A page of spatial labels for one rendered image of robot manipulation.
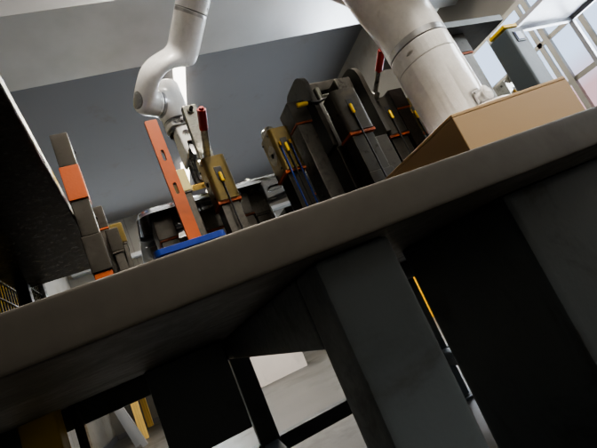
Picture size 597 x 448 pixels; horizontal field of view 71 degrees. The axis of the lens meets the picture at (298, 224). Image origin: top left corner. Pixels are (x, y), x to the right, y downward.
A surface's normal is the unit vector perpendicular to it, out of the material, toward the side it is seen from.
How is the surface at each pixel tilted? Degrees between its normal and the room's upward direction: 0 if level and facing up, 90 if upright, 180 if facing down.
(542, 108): 90
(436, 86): 91
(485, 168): 90
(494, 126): 90
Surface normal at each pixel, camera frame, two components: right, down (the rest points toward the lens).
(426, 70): -0.56, 0.09
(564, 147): 0.22, -0.31
